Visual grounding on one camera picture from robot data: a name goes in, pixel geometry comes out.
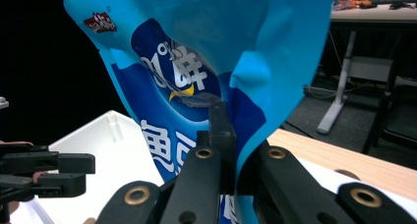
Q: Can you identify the blue snack packet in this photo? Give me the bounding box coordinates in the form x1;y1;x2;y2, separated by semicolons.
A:
63;0;336;224

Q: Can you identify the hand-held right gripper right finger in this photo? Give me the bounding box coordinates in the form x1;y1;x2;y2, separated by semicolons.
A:
236;140;268;196

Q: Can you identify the white plastic box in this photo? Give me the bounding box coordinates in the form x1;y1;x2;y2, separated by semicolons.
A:
9;109;185;224

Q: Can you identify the white desk leg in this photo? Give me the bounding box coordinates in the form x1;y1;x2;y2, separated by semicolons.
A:
316;30;357;136

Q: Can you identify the grey metal box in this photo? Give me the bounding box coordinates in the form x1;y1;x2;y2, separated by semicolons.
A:
347;56;394;84

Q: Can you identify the white table mat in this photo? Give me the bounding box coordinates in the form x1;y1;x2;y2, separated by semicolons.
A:
296;158;417;218

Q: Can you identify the white floor cable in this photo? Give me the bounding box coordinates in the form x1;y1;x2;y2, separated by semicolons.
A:
303;84;372;100

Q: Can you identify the orange object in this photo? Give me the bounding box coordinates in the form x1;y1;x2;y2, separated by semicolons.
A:
333;0;373;11

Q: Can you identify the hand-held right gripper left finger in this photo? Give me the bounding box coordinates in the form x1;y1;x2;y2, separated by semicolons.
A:
196;100;238;196

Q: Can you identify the light desk top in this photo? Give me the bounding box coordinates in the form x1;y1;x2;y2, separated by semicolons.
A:
329;2;417;24

